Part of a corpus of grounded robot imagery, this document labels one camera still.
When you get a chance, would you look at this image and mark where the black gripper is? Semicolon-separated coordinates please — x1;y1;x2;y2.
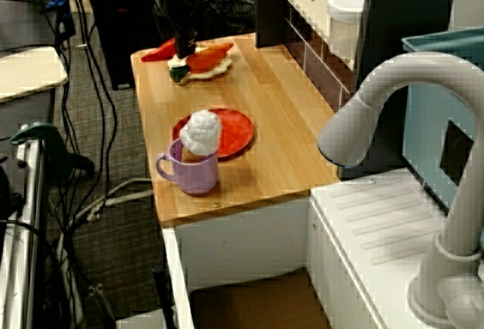
172;26;198;60

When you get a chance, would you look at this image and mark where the red toy pepper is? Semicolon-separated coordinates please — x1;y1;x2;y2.
140;37;177;62

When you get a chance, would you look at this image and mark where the orange toy carrot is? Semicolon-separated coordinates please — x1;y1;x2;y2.
169;42;235;81

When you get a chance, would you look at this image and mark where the cream scalloped plate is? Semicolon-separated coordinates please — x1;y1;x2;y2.
167;53;232;82

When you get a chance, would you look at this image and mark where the black computer tower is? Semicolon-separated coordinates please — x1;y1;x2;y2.
85;0;178;92

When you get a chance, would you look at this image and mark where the black mesh net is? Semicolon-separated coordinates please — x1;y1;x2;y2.
206;0;258;41

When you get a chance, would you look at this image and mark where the white toy ice cream cone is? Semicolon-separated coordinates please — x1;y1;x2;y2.
179;109;223;163

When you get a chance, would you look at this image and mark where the red round plate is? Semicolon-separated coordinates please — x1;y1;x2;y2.
172;107;255;162

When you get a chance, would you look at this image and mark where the purple plastic mug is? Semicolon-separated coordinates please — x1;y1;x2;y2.
155;138;219;197

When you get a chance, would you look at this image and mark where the dark tiled backsplash panel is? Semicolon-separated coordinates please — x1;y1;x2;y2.
256;0;364;113

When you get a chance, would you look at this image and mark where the blue tape piece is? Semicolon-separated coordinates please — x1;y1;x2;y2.
43;0;71;12

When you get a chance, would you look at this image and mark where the cream desk board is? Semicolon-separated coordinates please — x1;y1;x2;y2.
0;45;69;105

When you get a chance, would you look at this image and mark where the white cylindrical container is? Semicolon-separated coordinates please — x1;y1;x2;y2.
327;0;367;71

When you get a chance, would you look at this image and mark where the white toy kitchen unit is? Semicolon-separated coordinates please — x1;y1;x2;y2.
161;168;484;329

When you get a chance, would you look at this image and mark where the grey toy faucet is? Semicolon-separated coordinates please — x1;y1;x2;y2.
316;51;484;324

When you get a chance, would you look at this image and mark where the black upright panel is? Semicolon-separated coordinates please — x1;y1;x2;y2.
355;0;458;95

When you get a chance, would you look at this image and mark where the black rod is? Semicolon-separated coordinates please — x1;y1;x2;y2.
150;266;177;329

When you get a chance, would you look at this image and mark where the teal plastic bin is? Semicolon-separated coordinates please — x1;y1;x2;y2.
400;28;484;216

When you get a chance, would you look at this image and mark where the black cable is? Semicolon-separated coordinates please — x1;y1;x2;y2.
70;0;119;194

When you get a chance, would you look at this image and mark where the grey cable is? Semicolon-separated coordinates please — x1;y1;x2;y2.
73;177;154;224

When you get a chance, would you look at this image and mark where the aluminium frame rail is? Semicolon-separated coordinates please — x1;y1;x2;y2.
0;128;50;329

